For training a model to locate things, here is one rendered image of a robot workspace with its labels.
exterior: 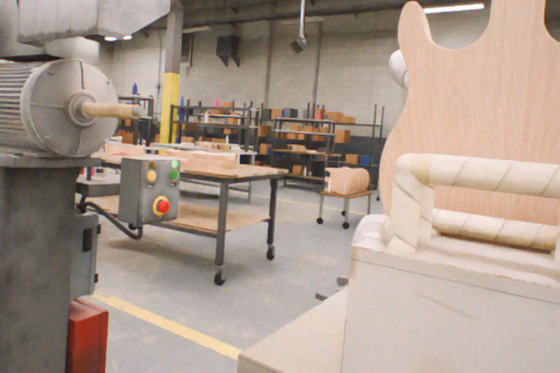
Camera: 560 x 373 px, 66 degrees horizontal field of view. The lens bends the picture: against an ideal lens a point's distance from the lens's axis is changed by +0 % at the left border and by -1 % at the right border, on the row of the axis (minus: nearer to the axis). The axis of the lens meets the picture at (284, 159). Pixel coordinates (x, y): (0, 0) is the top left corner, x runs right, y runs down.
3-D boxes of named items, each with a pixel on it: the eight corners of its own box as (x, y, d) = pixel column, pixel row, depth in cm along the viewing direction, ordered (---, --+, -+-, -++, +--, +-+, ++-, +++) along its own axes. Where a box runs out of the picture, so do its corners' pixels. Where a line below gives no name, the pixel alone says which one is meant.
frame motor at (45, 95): (-46, 146, 121) (-43, 55, 119) (49, 148, 143) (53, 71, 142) (30, 161, 99) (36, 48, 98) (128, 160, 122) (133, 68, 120)
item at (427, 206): (402, 237, 55) (409, 164, 55) (407, 233, 58) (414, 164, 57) (427, 241, 54) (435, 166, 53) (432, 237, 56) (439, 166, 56)
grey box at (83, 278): (40, 290, 139) (48, 122, 136) (71, 282, 148) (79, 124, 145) (67, 303, 131) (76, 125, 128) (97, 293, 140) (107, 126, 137)
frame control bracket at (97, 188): (80, 196, 125) (81, 182, 125) (133, 191, 141) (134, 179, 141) (88, 197, 123) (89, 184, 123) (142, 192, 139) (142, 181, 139)
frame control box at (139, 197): (72, 233, 135) (77, 152, 134) (129, 224, 154) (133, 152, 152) (122, 249, 122) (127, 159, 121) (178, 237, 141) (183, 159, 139)
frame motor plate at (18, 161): (-49, 156, 124) (-49, 142, 123) (35, 156, 144) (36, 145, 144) (13, 168, 105) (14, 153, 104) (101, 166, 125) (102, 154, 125)
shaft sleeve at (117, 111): (83, 116, 107) (83, 102, 106) (95, 115, 110) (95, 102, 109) (131, 119, 97) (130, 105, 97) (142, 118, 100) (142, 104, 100)
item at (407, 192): (383, 249, 48) (391, 166, 47) (391, 244, 51) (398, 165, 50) (412, 255, 46) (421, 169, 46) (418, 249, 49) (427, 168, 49)
